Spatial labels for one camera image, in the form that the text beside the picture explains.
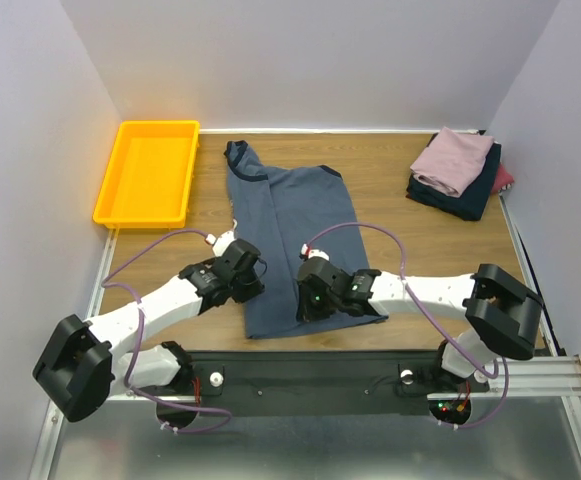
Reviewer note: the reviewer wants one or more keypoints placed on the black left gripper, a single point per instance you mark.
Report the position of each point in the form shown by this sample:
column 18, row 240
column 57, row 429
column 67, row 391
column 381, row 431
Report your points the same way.
column 254, row 289

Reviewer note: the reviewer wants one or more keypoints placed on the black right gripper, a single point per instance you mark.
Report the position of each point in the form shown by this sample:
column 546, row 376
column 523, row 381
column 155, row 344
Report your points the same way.
column 305, row 310

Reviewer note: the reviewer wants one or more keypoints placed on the blue-grey tank top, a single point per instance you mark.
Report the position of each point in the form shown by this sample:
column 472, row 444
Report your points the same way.
column 278, row 210

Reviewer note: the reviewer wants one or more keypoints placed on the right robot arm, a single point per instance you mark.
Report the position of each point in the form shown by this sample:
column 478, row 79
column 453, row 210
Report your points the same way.
column 503, row 314

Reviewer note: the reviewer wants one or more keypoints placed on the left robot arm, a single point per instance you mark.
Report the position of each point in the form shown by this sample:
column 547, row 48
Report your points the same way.
column 87, row 361

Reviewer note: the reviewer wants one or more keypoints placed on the pink folded tank top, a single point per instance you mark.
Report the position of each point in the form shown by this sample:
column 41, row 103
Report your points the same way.
column 452, row 161

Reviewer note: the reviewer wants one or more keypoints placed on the maroon folded tank top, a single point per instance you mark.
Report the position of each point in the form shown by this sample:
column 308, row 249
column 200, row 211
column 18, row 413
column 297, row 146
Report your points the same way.
column 503, row 180

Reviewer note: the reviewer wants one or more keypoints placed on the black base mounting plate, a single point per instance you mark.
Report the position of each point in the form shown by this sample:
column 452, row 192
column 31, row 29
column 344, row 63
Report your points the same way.
column 302, row 383

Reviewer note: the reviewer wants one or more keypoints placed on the yellow plastic tray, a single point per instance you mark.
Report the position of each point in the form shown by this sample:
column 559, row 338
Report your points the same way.
column 148, row 178

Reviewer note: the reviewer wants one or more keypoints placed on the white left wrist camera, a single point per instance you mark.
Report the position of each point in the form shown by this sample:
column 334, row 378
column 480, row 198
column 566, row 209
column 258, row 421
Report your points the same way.
column 219, row 244

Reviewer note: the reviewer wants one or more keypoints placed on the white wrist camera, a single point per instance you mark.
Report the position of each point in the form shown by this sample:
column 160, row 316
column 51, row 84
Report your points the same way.
column 307, row 252
column 219, row 244

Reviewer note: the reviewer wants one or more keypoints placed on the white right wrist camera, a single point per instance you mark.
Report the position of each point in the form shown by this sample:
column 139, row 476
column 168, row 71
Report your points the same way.
column 307, row 252

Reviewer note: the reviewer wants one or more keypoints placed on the aluminium frame rail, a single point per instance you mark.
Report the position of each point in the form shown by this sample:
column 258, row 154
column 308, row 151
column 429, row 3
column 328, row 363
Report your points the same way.
column 544, row 377

